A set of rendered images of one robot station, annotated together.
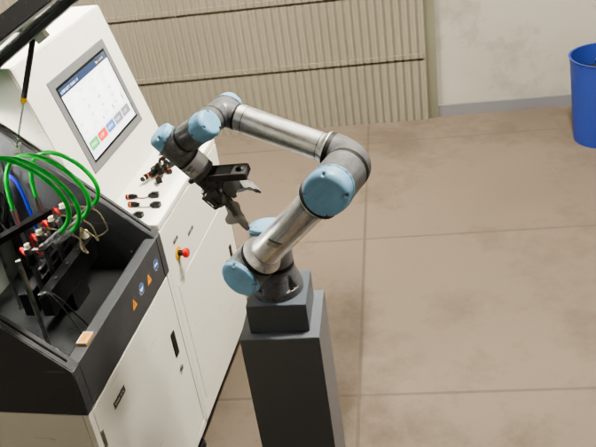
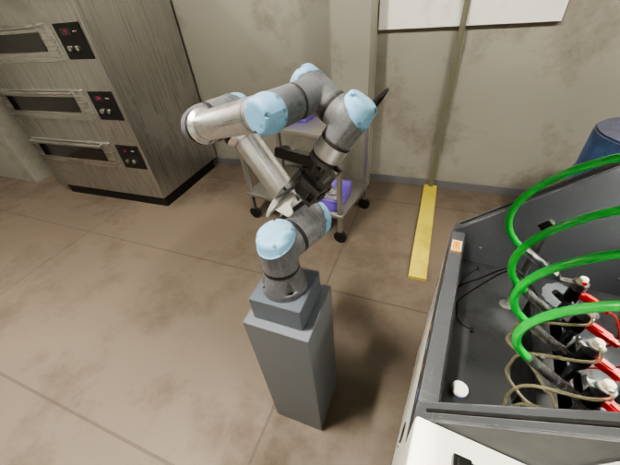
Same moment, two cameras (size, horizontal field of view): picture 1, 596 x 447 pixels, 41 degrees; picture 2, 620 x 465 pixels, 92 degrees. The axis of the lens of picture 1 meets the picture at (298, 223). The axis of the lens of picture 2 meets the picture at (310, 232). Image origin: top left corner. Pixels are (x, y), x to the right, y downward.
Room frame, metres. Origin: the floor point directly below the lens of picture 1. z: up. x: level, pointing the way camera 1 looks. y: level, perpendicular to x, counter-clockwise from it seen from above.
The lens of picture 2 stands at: (2.58, 0.36, 1.66)
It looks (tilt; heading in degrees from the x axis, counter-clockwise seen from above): 39 degrees down; 195
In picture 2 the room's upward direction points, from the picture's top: 6 degrees counter-clockwise
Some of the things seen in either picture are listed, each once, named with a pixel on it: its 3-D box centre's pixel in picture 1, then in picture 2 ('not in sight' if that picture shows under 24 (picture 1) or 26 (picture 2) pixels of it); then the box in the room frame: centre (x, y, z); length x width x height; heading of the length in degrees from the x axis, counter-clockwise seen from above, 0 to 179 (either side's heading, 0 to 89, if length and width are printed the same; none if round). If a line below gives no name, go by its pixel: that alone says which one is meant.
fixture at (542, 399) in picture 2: (64, 282); (545, 378); (2.17, 0.78, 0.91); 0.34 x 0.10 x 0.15; 165
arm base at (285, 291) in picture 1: (276, 274); (282, 274); (1.97, 0.09, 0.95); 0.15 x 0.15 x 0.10
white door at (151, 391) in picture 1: (156, 416); (416, 376); (1.99, 0.56, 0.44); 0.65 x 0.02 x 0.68; 165
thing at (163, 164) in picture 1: (161, 165); not in sight; (2.73, 0.48, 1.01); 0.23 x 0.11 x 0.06; 165
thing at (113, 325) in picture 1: (121, 314); (442, 314); (1.99, 0.58, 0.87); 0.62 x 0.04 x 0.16; 165
